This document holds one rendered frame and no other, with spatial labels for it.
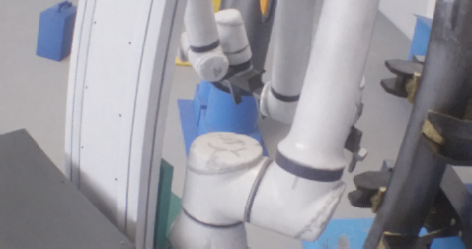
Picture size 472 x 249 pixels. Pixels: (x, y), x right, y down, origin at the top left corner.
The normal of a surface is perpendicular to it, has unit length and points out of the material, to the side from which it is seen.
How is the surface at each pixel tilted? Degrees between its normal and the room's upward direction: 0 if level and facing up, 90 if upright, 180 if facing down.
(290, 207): 80
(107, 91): 90
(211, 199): 90
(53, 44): 90
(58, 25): 90
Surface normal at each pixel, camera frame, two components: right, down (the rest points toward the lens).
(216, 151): 0.04, -0.87
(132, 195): -0.69, 0.19
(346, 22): -0.24, 0.22
